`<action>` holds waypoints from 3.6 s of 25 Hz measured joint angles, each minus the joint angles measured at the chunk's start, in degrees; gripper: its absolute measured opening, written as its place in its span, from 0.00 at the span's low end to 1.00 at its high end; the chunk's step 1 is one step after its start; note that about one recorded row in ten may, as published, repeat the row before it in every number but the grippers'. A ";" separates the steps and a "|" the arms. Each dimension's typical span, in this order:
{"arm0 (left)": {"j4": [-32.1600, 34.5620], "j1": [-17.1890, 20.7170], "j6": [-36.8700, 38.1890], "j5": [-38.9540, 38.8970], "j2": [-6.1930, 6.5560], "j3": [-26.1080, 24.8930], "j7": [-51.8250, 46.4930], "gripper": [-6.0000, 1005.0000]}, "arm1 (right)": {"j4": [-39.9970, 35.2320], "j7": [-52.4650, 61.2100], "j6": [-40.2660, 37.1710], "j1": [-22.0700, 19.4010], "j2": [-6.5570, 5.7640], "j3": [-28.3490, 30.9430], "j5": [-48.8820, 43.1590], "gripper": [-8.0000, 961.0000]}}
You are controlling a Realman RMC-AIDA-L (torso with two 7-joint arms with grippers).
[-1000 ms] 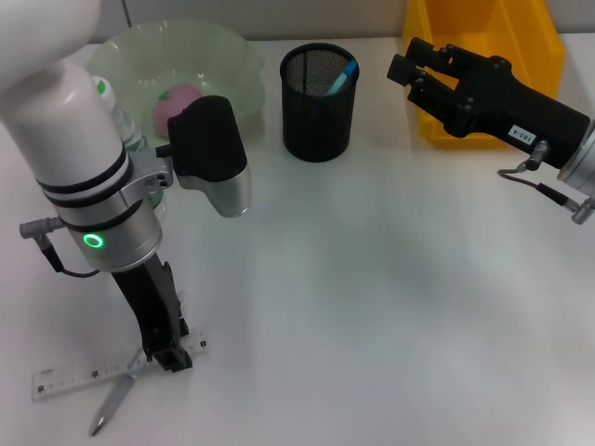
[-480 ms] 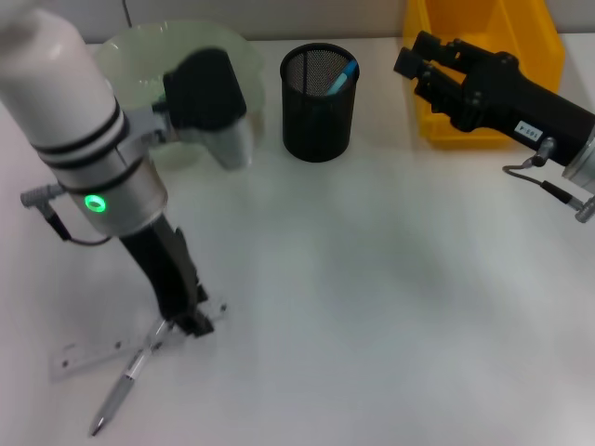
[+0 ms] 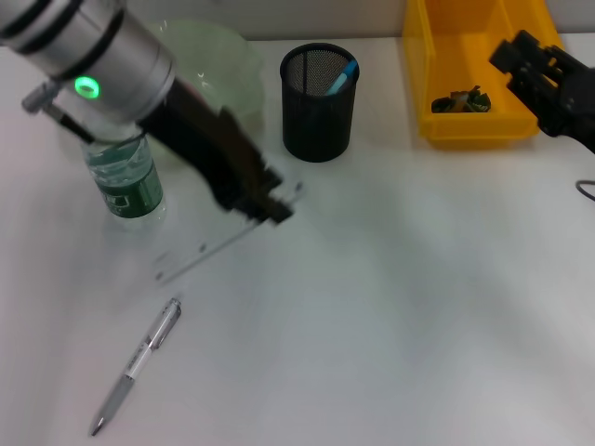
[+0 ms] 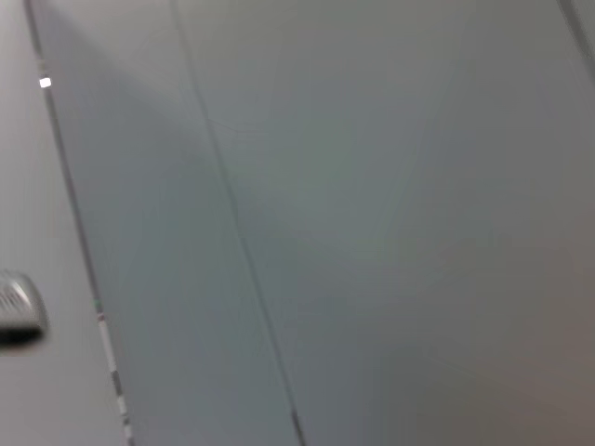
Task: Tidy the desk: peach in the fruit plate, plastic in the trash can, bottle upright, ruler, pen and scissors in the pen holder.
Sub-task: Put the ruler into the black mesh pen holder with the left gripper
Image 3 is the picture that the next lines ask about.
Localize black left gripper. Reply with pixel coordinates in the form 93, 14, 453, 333
138, 82, 296, 229

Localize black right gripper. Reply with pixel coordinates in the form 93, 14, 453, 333
487, 29, 595, 155

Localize transparent plastic ruler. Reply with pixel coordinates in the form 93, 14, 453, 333
154, 179, 307, 285

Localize green plastic wrapper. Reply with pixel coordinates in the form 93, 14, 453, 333
430, 85, 493, 114

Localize blue scissors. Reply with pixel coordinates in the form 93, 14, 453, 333
306, 59, 360, 126

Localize clear bottle with green label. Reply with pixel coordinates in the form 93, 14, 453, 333
82, 124, 167, 232

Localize black mesh pen cup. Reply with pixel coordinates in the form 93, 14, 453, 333
279, 42, 361, 164

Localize green glass fruit plate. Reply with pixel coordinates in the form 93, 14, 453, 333
157, 19, 267, 157

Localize clear silver ballpoint pen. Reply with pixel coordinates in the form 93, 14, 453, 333
88, 296, 183, 438

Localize yellow plastic storage bin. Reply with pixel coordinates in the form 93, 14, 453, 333
402, 0, 566, 150

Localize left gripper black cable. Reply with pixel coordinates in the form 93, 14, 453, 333
20, 80, 146, 146

